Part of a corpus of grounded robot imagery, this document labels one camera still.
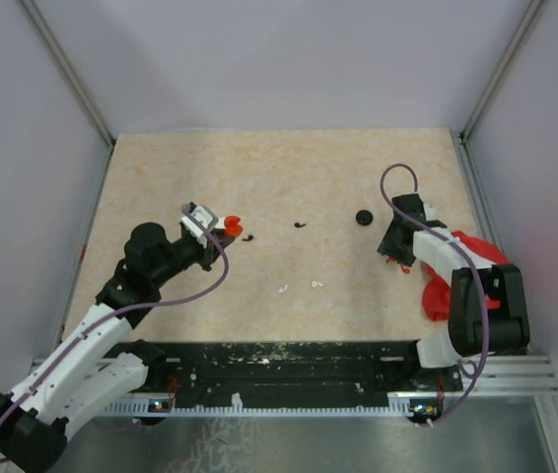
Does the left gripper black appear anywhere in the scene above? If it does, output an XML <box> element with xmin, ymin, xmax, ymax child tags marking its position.
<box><xmin>150</xmin><ymin>228</ymin><xmax>234</xmax><ymax>286</ymax></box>

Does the orange earbud charging case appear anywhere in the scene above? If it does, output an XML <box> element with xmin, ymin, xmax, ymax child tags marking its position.
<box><xmin>224</xmin><ymin>216</ymin><xmax>244</xmax><ymax>238</ymax></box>

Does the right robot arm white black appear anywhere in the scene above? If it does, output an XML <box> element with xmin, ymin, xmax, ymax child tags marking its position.
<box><xmin>378</xmin><ymin>193</ymin><xmax>530</xmax><ymax>390</ymax></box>

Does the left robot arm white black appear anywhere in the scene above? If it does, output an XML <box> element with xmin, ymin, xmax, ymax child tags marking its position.
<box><xmin>0</xmin><ymin>216</ymin><xmax>243</xmax><ymax>472</ymax></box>

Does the red cloth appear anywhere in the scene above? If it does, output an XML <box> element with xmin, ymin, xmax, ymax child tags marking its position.
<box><xmin>422</xmin><ymin>231</ymin><xmax>509</xmax><ymax>321</ymax></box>

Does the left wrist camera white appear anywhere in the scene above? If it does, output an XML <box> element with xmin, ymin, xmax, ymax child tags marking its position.
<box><xmin>180</xmin><ymin>202</ymin><xmax>219</xmax><ymax>248</ymax></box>

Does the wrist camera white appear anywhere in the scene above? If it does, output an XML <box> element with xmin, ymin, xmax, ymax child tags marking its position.
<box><xmin>180</xmin><ymin>202</ymin><xmax>219</xmax><ymax>248</ymax></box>
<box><xmin>423</xmin><ymin>203</ymin><xmax>448</xmax><ymax>229</ymax></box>

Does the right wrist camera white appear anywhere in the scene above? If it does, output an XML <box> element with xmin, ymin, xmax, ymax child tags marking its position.
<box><xmin>423</xmin><ymin>203</ymin><xmax>448</xmax><ymax>229</ymax></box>

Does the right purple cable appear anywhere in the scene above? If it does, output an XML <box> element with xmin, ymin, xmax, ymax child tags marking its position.
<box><xmin>380</xmin><ymin>164</ymin><xmax>493</xmax><ymax>428</ymax></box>

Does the purple cable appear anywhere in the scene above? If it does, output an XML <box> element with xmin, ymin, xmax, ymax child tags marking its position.
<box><xmin>380</xmin><ymin>164</ymin><xmax>493</xmax><ymax>428</ymax></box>
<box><xmin>0</xmin><ymin>209</ymin><xmax>234</xmax><ymax>467</ymax></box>

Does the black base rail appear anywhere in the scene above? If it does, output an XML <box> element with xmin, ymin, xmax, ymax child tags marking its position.
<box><xmin>138</xmin><ymin>341</ymin><xmax>462</xmax><ymax>410</ymax></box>

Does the white cable duct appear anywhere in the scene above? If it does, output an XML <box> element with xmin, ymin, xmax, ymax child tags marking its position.
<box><xmin>99</xmin><ymin>393</ymin><xmax>437</xmax><ymax>418</ymax></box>

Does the left aluminium frame post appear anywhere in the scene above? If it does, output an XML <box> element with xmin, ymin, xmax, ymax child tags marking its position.
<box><xmin>17</xmin><ymin>0</ymin><xmax>116</xmax><ymax>149</ymax></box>

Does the aluminium frame post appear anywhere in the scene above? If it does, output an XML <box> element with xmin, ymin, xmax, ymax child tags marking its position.
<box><xmin>17</xmin><ymin>0</ymin><xmax>116</xmax><ymax>149</ymax></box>
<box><xmin>458</xmin><ymin>0</ymin><xmax>548</xmax><ymax>144</ymax></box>

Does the right aluminium frame post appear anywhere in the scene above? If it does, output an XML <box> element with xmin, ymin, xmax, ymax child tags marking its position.
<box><xmin>458</xmin><ymin>0</ymin><xmax>548</xmax><ymax>144</ymax></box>

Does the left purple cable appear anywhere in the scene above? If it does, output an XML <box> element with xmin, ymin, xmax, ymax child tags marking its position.
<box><xmin>0</xmin><ymin>209</ymin><xmax>234</xmax><ymax>467</ymax></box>

